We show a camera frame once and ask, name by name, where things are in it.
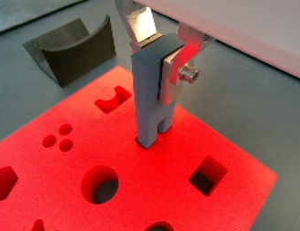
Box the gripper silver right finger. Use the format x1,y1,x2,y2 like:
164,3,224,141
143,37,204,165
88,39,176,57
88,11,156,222
160,23,215,106

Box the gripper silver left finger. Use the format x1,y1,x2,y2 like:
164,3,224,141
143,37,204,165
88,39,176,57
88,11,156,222
116,0,163,53

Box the dark grey arch block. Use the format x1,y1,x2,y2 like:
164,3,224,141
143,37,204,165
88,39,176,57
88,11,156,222
24,16,117,87

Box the red foam shape board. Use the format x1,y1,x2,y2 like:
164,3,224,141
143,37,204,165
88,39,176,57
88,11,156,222
0,67,278,231

